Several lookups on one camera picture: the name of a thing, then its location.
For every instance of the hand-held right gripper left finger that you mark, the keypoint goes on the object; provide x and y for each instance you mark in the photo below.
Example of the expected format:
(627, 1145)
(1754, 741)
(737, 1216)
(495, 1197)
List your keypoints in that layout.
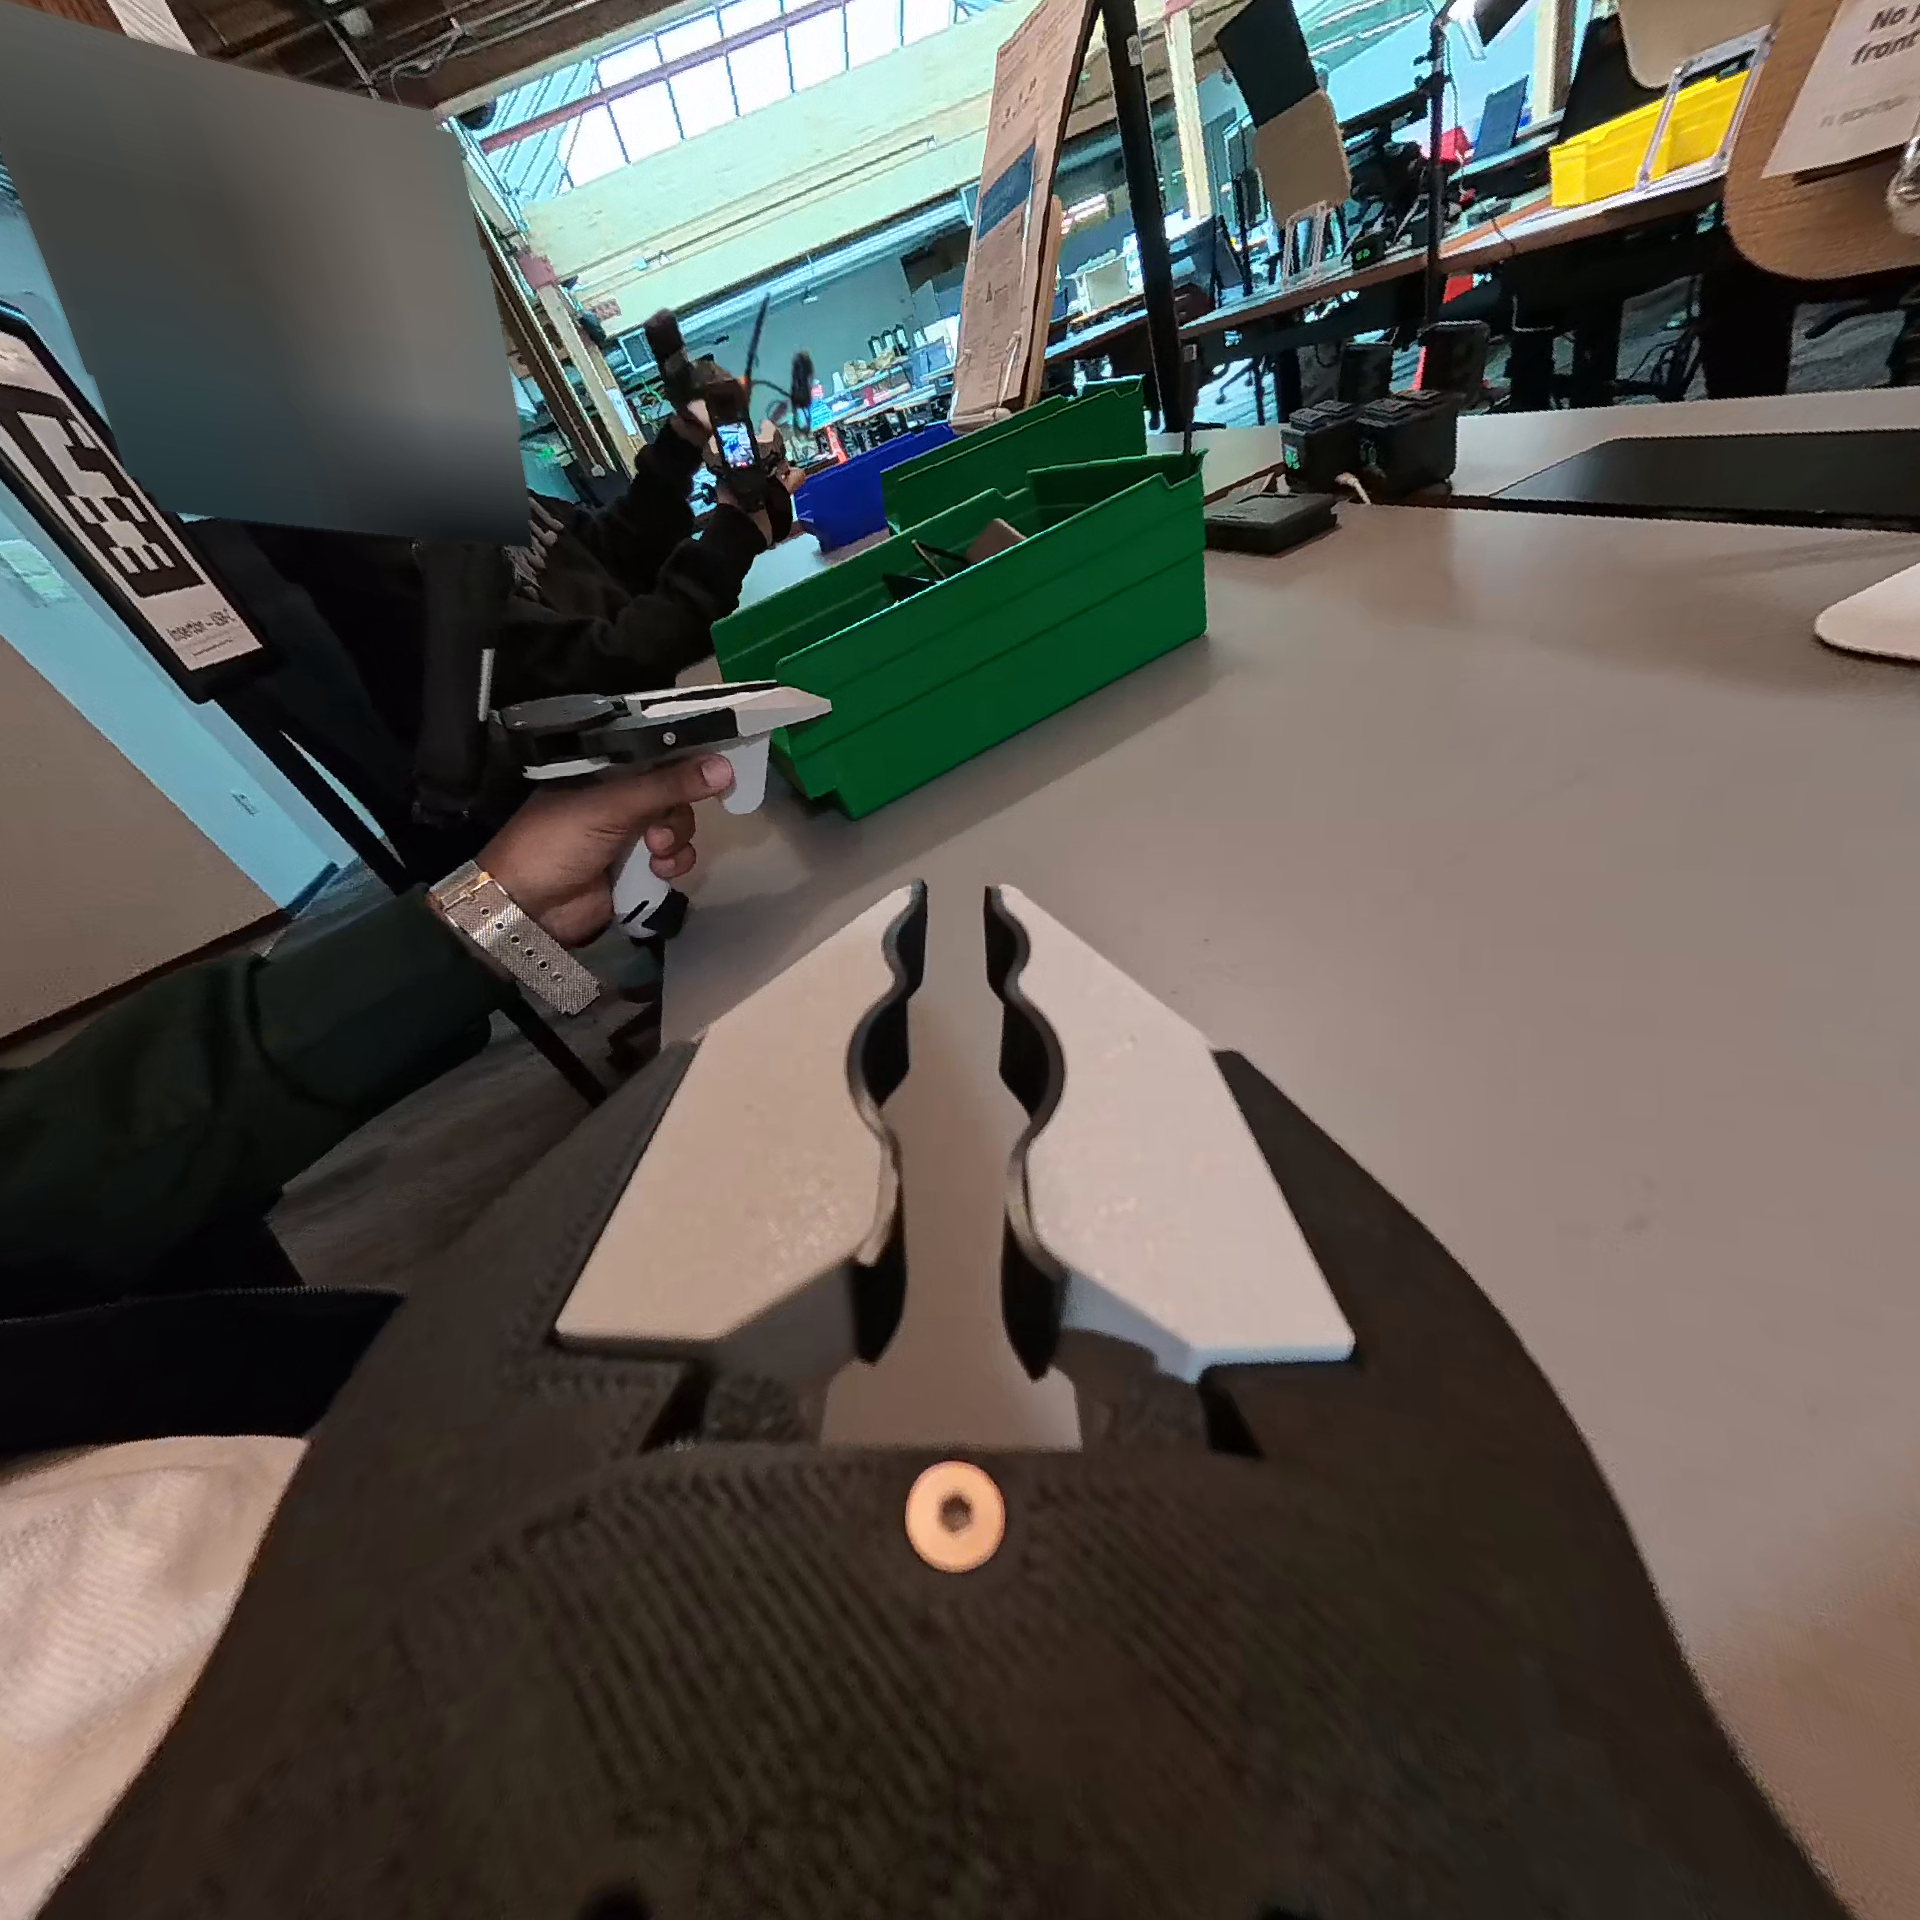
(734, 1201)

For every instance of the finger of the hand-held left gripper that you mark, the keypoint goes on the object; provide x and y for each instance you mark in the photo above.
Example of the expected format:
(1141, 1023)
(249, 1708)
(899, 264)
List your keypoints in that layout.
(734, 727)
(720, 693)

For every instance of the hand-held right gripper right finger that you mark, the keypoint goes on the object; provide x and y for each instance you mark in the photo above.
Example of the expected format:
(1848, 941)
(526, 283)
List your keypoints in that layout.
(1185, 1213)

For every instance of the person's left forearm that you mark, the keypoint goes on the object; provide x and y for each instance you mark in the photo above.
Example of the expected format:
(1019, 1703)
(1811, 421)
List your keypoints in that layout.
(224, 1080)

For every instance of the grey desk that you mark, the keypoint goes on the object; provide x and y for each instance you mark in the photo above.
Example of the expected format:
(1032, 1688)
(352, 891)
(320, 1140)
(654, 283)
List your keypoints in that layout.
(1501, 900)

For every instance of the black desk mat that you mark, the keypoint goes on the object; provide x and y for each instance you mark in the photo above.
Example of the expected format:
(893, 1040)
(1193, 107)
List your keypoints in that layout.
(1725, 481)

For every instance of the person's left hand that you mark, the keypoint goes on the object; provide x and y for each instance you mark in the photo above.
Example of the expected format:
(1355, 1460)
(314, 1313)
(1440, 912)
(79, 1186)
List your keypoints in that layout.
(569, 855)

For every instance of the silver mesh wristwatch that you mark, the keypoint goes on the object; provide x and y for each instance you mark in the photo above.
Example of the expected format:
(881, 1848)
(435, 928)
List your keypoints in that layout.
(510, 938)

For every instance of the blue plastic bin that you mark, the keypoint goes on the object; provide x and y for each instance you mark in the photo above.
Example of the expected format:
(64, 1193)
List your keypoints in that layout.
(855, 493)

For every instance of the framed marker poster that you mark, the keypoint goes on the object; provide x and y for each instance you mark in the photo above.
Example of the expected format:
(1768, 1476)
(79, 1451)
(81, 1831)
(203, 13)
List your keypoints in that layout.
(90, 511)

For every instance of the black flat box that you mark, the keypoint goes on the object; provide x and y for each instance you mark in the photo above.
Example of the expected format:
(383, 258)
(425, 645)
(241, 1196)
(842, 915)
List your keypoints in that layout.
(1266, 521)

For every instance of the person's dark green jacket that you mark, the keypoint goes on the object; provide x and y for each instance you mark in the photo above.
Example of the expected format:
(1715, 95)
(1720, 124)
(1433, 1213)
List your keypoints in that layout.
(149, 1364)

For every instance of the black pole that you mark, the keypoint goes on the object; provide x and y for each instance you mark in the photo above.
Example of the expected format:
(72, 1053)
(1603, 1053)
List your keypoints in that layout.
(1149, 224)

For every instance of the black battery charger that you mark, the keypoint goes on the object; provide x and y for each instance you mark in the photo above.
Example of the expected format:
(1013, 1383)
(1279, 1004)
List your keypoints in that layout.
(1406, 443)
(1325, 447)
(1451, 357)
(1366, 373)

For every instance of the person's cream sweater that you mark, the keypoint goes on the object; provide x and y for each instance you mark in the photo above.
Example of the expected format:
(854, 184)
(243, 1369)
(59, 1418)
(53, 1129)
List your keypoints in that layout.
(105, 1650)

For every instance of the black and brown panel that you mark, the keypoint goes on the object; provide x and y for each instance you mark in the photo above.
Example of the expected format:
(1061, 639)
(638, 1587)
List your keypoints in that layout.
(1305, 148)

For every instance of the wooden workbench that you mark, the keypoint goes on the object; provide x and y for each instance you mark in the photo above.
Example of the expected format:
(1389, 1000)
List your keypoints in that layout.
(1501, 224)

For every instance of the white document stand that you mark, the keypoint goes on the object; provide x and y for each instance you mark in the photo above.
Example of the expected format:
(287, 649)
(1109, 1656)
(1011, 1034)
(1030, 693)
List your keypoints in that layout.
(1875, 616)

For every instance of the yellow plastic bin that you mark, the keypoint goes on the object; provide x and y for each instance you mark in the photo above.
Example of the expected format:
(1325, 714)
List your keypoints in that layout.
(1605, 165)

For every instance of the cardboard instruction board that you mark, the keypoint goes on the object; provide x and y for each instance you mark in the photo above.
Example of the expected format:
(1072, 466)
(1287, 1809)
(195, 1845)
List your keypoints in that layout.
(1815, 224)

